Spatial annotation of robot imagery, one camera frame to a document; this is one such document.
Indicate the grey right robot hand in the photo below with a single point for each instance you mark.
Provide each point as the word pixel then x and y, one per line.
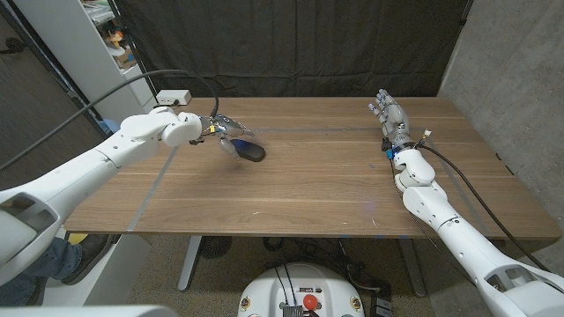
pixel 394 121

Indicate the person's dark shoe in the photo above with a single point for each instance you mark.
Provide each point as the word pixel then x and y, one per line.
pixel 88 253

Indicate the cardboard box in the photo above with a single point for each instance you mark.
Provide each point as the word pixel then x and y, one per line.
pixel 125 58

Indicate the yellow toy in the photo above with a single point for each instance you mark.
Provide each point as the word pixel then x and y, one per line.
pixel 115 39

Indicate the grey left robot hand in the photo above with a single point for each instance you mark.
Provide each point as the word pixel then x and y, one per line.
pixel 224 125

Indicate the black fabric backdrop curtain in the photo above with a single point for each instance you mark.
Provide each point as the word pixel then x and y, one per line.
pixel 299 44

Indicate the dark wooden door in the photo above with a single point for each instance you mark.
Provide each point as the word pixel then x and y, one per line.
pixel 31 97

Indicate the grey metal table leg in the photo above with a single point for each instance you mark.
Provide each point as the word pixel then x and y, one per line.
pixel 189 264
pixel 413 268

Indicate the red emergency stop button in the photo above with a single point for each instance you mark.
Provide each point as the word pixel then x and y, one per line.
pixel 310 301

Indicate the white shelf cabinet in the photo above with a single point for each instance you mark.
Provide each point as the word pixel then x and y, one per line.
pixel 75 53

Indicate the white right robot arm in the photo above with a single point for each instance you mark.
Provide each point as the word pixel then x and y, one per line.
pixel 462 246

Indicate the person's leg in blue jeans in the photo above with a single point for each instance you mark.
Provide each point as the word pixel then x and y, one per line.
pixel 48 264

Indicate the white robot chest edge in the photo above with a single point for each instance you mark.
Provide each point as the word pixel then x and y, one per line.
pixel 88 311

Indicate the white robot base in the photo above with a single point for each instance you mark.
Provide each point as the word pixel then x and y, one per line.
pixel 264 290

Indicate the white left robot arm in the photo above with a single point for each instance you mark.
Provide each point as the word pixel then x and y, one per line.
pixel 88 163

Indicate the white power strip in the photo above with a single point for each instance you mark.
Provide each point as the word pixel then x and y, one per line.
pixel 174 97

